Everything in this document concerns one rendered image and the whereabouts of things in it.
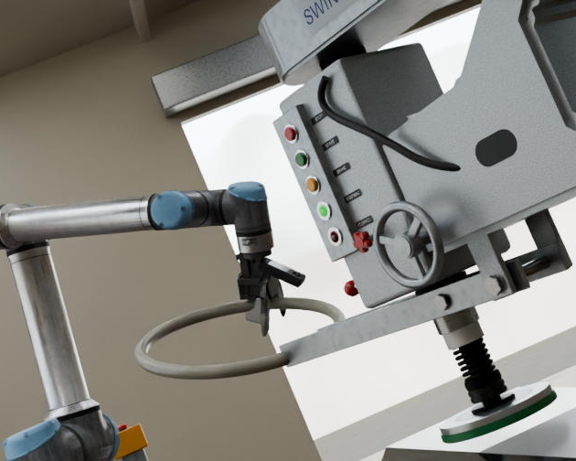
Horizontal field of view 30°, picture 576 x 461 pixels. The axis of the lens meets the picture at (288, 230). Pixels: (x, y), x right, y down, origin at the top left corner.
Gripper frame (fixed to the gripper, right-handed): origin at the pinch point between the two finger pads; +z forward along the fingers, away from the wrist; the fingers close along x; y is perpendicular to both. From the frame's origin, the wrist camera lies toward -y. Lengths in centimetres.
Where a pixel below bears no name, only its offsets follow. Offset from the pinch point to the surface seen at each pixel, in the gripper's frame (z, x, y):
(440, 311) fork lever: -23, 62, -56
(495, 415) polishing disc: -6, 69, -64
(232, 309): -6.2, 3.7, 9.5
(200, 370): -7.0, 47.2, -0.3
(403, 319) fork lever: -20, 58, -48
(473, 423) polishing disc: -5, 70, -61
